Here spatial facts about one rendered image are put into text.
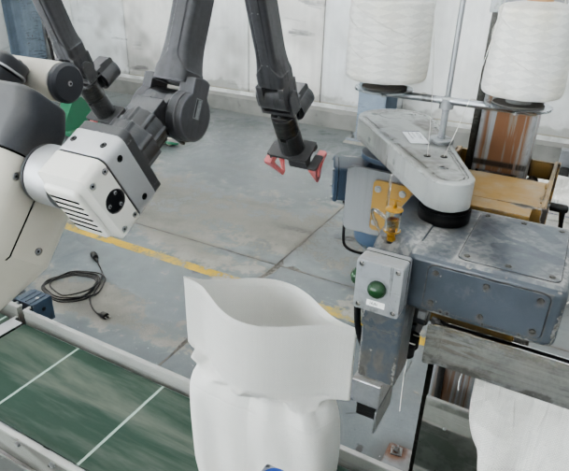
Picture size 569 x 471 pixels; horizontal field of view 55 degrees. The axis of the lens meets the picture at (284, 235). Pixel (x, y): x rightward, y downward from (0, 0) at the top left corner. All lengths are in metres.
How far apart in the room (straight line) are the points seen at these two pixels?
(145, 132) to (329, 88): 5.83
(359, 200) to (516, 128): 0.37
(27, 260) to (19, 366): 1.39
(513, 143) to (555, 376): 0.50
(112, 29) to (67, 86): 7.40
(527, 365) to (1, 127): 0.96
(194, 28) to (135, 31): 7.25
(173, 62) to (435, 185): 0.47
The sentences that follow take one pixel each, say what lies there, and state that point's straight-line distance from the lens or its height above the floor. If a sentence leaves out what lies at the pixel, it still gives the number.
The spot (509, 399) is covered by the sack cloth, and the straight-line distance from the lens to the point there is 1.18.
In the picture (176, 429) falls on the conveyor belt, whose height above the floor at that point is 0.38.
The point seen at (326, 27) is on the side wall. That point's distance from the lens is 6.54.
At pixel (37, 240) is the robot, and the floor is 1.34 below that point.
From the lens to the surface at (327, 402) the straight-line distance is 1.34.
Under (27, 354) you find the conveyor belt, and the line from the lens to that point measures 2.33.
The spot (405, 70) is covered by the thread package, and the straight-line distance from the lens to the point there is 1.09.
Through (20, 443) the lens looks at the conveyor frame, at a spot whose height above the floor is 0.38.
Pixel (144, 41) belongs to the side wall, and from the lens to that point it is 8.07.
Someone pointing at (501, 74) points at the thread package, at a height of 1.57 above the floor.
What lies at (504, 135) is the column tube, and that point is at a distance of 1.30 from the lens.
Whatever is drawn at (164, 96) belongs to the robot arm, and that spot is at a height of 1.55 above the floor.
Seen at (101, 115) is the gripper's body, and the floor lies 1.34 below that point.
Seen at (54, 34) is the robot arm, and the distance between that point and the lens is 1.52.
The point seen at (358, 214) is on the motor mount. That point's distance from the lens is 1.32.
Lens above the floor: 1.73
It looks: 27 degrees down
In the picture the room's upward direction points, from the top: 2 degrees clockwise
